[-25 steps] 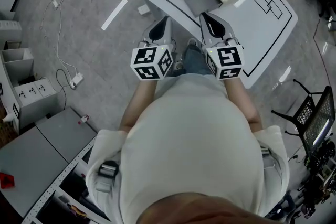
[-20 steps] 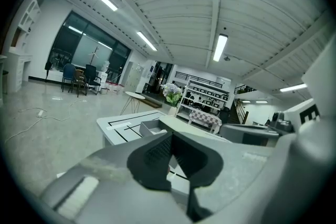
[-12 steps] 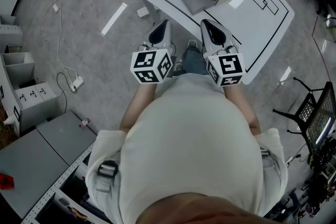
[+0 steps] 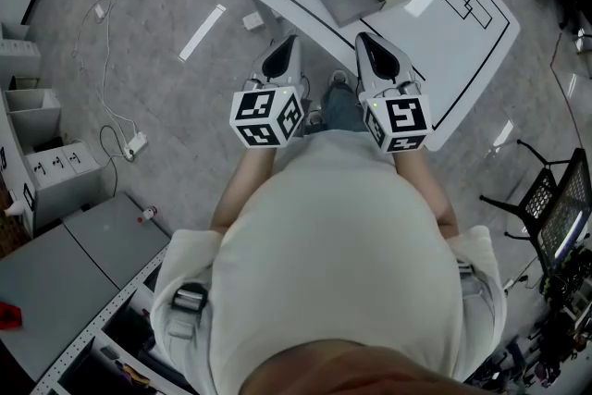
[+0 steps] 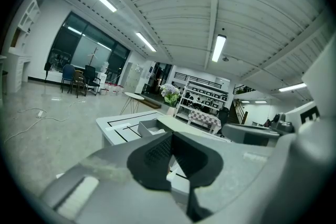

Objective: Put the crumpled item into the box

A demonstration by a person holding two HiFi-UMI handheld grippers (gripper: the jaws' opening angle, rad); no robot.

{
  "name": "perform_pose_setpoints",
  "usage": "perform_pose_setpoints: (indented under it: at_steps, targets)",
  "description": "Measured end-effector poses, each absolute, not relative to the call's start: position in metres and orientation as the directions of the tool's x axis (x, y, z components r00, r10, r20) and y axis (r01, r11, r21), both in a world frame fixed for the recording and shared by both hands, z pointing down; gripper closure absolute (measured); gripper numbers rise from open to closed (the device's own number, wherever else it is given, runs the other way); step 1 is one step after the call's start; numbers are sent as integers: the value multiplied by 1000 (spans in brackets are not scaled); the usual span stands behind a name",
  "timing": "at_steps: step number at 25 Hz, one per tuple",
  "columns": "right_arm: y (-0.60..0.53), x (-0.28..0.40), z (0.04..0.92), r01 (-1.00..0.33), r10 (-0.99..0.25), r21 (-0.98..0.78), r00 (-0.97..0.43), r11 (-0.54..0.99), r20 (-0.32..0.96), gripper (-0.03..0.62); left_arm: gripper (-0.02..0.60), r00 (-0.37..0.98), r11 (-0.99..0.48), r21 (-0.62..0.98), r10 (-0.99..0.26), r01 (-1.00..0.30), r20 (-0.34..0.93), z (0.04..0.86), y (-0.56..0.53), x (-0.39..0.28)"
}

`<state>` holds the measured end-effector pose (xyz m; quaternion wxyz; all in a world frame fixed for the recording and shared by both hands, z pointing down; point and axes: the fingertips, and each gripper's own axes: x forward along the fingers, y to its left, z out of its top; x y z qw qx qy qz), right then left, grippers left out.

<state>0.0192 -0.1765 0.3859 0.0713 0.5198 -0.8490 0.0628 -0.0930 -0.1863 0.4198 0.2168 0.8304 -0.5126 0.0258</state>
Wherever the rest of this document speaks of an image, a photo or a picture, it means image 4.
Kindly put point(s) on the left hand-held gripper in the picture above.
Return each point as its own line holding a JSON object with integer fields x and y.
{"x": 259, "y": 111}

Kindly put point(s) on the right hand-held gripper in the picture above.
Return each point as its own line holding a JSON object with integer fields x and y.
{"x": 402, "y": 115}

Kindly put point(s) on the person's right forearm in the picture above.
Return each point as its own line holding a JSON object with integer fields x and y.
{"x": 427, "y": 189}

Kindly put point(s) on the person's left forearm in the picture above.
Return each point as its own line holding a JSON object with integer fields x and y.
{"x": 242, "y": 189}

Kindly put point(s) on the person's right shoe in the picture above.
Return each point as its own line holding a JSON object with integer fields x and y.
{"x": 340, "y": 77}

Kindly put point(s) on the person's shoe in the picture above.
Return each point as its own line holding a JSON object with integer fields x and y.
{"x": 340, "y": 77}
{"x": 316, "y": 116}

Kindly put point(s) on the white floor socket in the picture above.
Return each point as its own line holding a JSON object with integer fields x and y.
{"x": 252, "y": 20}

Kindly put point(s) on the person's blue jeans leg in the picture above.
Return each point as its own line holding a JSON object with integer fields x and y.
{"x": 342, "y": 108}

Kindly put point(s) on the person's left shoe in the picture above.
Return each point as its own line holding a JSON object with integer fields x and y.
{"x": 316, "y": 116}

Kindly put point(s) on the white table with black lines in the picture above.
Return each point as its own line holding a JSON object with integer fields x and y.
{"x": 453, "y": 69}

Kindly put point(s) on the white floor strip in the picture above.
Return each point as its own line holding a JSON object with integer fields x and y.
{"x": 202, "y": 32}

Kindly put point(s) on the white power strip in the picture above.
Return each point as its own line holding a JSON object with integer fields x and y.
{"x": 135, "y": 145}

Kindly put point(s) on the small white adapter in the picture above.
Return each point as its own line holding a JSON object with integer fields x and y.
{"x": 99, "y": 11}

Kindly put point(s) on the person's white shirt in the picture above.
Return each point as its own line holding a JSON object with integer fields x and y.
{"x": 333, "y": 245}

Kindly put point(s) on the small bottle with red cap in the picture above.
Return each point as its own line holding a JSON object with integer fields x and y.
{"x": 148, "y": 213}

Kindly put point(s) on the black mesh chair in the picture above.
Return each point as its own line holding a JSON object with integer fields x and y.
{"x": 566, "y": 208}

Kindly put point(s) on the black harness clip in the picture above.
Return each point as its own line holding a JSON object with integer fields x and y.
{"x": 189, "y": 297}

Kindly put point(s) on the white cubby desk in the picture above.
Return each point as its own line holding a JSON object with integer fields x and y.
{"x": 46, "y": 185}

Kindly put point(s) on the dark equipment pile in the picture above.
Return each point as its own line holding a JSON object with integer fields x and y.
{"x": 571, "y": 296}

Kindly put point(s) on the grey desk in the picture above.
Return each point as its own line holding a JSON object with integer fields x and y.
{"x": 60, "y": 277}

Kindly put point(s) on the red flat object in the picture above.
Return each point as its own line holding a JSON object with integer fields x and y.
{"x": 10, "y": 315}

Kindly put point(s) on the white perforated shelf frame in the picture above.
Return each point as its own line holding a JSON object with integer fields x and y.
{"x": 111, "y": 314}

